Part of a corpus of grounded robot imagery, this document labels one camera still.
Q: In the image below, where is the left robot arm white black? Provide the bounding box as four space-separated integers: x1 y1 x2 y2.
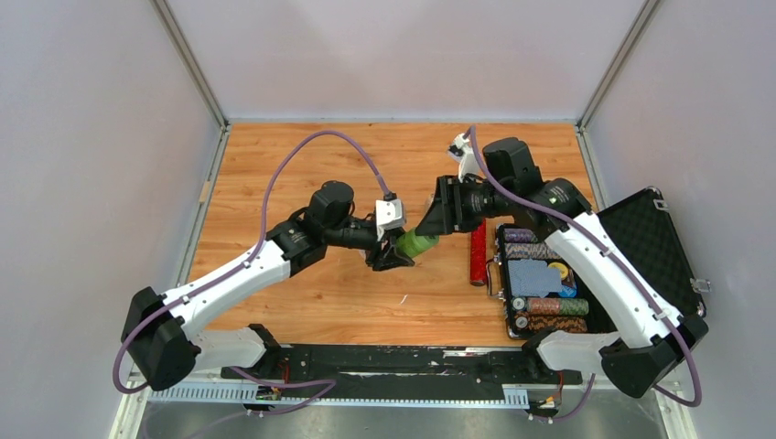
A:
120 181 414 391

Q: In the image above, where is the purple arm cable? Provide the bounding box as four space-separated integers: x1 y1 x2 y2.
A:
467 125 703 423
113 130 398 419

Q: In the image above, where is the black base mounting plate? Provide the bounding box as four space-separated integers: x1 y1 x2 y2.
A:
246 344 583 402

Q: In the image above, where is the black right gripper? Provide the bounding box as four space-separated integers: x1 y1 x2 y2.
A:
415 175 512 236

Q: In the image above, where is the orange black chip row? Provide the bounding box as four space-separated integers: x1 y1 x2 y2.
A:
511 296 589 333

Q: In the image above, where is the green purple chip row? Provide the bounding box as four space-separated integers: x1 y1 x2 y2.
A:
503 229 561 261

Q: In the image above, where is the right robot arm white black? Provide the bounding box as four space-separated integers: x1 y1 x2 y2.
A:
415 132 708 398

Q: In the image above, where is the red glitter tube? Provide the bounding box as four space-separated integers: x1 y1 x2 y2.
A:
469 220 487 286

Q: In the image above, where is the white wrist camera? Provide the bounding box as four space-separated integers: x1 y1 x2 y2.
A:
447 133 480 182
374 198 406 241

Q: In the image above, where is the black poker chip case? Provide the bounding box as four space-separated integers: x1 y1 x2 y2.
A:
495 187 706 340

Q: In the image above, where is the blue playing card deck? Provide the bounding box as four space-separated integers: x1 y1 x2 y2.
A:
507 259 563 297

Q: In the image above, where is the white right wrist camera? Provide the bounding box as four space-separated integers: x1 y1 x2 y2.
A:
447 133 480 182

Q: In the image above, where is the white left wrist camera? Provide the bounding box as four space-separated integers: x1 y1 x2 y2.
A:
374 198 406 241

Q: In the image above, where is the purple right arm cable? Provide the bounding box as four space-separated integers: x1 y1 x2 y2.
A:
467 125 703 423

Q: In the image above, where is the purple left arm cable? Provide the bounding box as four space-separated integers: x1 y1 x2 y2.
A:
113 130 398 419

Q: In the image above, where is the green pill bottle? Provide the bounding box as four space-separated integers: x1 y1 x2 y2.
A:
396 228 439 259

